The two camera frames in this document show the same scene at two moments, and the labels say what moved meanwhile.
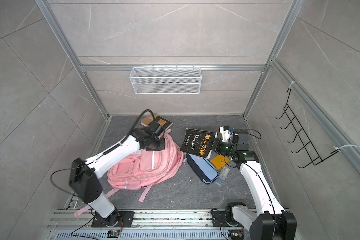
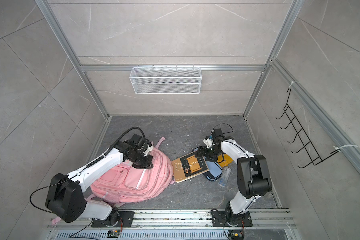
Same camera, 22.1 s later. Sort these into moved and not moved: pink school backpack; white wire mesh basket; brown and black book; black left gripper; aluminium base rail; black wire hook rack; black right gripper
Moved: brown and black book; black right gripper; pink school backpack; black left gripper
Not moved: aluminium base rail; white wire mesh basket; black wire hook rack
